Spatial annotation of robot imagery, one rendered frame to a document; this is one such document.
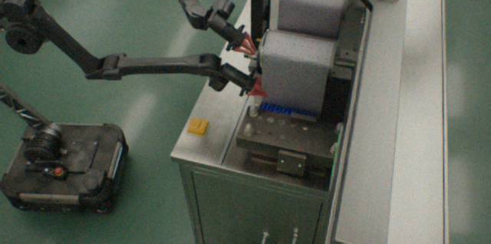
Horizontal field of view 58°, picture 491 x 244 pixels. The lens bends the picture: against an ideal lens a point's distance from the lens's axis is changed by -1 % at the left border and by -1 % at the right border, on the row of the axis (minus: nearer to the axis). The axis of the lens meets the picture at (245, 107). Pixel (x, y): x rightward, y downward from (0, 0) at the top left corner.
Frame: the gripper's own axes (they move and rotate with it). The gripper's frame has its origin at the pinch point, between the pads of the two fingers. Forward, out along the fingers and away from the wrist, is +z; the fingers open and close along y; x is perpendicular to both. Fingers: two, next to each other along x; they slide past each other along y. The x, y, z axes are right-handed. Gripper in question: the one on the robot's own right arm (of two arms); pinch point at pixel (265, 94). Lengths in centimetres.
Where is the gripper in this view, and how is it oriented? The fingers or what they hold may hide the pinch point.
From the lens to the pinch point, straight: 172.6
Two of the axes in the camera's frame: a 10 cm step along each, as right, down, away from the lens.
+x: 4.6, -4.9, -7.4
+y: -2.8, 7.1, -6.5
